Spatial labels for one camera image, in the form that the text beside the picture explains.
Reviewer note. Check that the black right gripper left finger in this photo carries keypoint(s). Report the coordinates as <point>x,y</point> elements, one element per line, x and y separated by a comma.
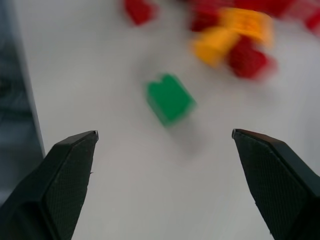
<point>50,190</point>

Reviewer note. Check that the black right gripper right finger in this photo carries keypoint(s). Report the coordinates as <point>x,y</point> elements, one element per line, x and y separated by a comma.
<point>277,185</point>

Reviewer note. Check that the red toy block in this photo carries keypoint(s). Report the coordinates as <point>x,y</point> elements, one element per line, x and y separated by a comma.
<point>140,11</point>
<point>313,21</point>
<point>265,5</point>
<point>248,58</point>
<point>205,18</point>

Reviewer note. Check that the green toy block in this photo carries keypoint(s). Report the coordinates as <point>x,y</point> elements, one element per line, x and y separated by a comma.
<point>168,98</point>

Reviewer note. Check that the yellow toy block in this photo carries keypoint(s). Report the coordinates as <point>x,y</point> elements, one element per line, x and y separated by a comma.
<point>212,47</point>
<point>246,23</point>

